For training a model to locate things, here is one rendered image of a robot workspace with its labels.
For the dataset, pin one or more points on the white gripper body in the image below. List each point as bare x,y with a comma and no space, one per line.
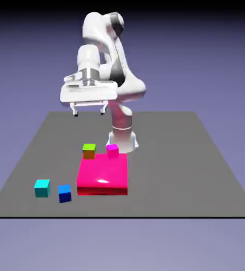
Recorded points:
88,94

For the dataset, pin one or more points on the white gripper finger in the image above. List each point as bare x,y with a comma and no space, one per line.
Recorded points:
103,108
74,110

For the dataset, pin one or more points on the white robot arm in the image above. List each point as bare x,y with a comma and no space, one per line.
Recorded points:
122,84

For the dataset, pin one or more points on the small green cube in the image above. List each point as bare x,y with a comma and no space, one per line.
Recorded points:
89,151

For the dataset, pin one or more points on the small magenta cube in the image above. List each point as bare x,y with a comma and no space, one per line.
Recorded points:
112,150

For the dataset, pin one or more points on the small blue cube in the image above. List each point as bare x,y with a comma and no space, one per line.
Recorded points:
64,193

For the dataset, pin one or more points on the small cyan cube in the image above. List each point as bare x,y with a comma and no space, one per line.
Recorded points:
42,188

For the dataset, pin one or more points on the large pink box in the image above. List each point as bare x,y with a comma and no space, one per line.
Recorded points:
102,173

